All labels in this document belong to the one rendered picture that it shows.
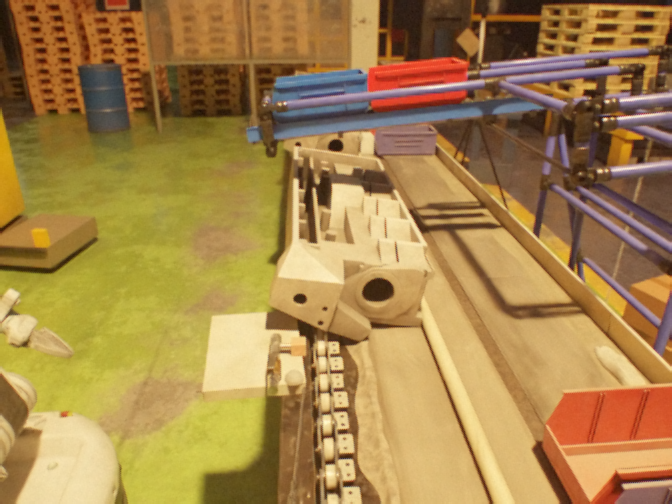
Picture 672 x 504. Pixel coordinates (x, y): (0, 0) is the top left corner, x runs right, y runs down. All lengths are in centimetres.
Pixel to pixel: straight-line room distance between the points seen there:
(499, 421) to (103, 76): 728
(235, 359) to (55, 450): 80
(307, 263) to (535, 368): 59
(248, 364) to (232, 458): 95
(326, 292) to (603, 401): 61
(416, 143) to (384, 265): 179
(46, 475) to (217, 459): 61
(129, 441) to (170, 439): 16
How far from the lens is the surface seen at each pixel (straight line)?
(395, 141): 301
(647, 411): 115
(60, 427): 186
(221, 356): 123
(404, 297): 134
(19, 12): 1013
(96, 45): 983
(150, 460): 218
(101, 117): 799
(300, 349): 120
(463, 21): 809
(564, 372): 135
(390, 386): 121
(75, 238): 388
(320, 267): 123
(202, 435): 222
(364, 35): 735
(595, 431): 112
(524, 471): 108
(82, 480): 168
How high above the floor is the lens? 151
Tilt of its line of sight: 25 degrees down
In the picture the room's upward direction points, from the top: straight up
